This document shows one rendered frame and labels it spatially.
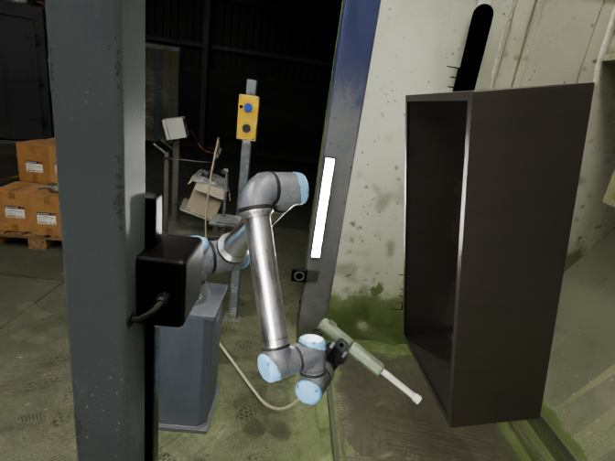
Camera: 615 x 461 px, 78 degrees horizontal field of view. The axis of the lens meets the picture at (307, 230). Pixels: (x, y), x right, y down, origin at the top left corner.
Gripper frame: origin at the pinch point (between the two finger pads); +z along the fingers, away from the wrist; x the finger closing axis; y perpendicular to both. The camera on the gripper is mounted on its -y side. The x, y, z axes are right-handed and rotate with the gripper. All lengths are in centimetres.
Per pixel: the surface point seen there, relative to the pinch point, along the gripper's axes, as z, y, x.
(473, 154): -23, -89, -2
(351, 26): 60, -118, -90
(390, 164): 82, -68, -37
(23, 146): 93, 95, -335
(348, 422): 29, 48, 26
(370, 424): 33, 44, 35
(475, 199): -20, -78, 6
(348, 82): 64, -94, -78
